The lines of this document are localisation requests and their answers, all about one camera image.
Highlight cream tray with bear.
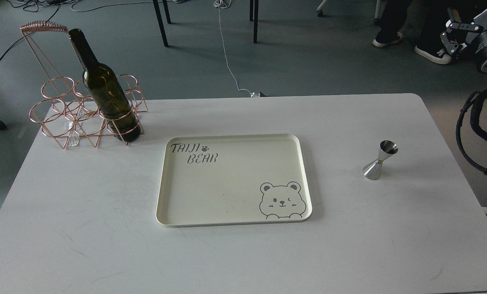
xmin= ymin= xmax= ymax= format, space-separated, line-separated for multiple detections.
xmin=156 ymin=134 xmax=313 ymax=227

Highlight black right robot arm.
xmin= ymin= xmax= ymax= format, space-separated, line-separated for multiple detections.
xmin=440 ymin=8 xmax=487 ymax=141

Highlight seated person dark trousers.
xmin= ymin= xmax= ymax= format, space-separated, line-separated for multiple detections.
xmin=372 ymin=0 xmax=485 ymax=65

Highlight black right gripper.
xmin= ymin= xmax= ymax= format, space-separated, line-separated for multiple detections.
xmin=440 ymin=7 xmax=487 ymax=62

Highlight white shoe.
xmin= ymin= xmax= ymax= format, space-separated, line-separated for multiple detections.
xmin=414 ymin=46 xmax=452 ymax=65
xmin=372 ymin=32 xmax=403 ymax=48

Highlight white shoe left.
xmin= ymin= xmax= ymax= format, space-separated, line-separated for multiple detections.
xmin=372 ymin=32 xmax=403 ymax=48

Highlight white cable on floor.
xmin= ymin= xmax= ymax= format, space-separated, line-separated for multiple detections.
xmin=213 ymin=0 xmax=261 ymax=98

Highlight black cables on floor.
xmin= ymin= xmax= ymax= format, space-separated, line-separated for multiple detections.
xmin=0 ymin=0 xmax=154 ymax=76

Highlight black corrugated cable loop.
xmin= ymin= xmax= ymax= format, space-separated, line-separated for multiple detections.
xmin=456 ymin=89 xmax=487 ymax=180

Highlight rose gold wire wine rack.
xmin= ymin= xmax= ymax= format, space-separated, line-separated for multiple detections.
xmin=20 ymin=21 xmax=148 ymax=149

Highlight black table leg right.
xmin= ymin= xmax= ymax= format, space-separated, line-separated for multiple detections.
xmin=249 ymin=0 xmax=259 ymax=44

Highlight black table leg left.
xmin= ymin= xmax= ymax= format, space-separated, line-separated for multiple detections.
xmin=152 ymin=0 xmax=172 ymax=48

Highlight black table leg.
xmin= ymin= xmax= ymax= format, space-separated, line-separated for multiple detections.
xmin=152 ymin=0 xmax=172 ymax=48
xmin=249 ymin=0 xmax=259 ymax=44

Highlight white shoe right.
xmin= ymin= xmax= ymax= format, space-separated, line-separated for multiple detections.
xmin=414 ymin=46 xmax=452 ymax=65

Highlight silver steel jigger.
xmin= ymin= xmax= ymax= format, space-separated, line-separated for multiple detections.
xmin=362 ymin=140 xmax=398 ymax=180

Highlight dark green wine bottle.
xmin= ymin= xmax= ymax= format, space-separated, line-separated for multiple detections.
xmin=68 ymin=29 xmax=141 ymax=143

